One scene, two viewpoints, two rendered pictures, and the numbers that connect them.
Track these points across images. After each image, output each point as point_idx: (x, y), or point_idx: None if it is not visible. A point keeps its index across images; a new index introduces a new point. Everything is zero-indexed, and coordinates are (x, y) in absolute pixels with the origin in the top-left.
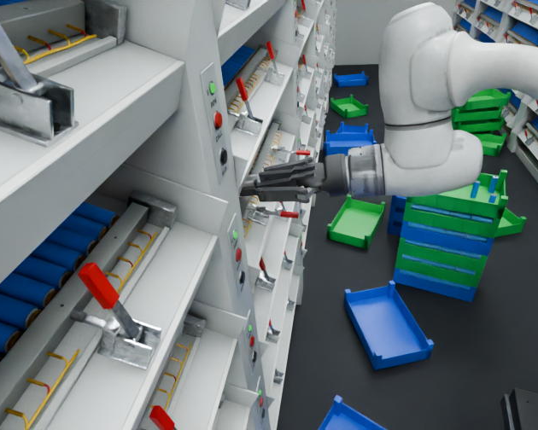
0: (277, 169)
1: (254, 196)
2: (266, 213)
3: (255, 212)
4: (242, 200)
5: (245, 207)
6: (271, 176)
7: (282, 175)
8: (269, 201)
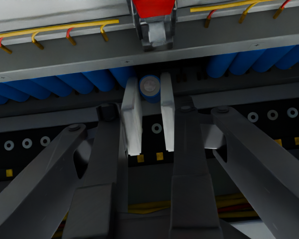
0: (78, 185)
1: (70, 40)
2: (165, 17)
3: (175, 33)
4: (144, 61)
5: (176, 51)
6: (126, 170)
7: (126, 196)
8: (249, 121)
